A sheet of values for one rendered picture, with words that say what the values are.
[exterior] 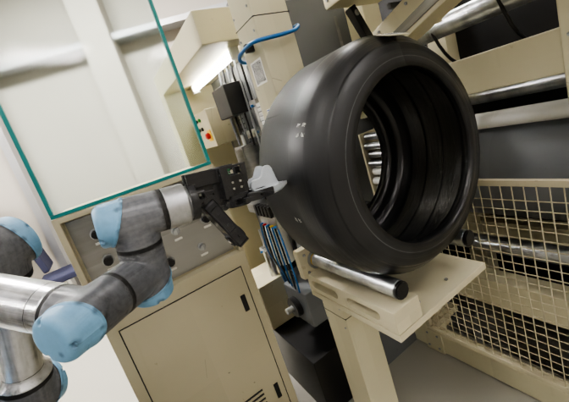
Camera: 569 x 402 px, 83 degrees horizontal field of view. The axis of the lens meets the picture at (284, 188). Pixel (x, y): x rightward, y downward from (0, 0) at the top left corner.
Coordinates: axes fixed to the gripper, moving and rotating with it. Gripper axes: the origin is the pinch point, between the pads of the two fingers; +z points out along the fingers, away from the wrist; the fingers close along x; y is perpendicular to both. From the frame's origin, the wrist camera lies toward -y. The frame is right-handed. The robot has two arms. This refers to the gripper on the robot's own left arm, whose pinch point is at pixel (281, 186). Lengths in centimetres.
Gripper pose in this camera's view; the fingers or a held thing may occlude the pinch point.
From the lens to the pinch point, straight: 69.7
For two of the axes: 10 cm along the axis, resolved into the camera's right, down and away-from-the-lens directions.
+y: -2.1, -9.7, -1.4
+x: -4.9, -0.2, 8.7
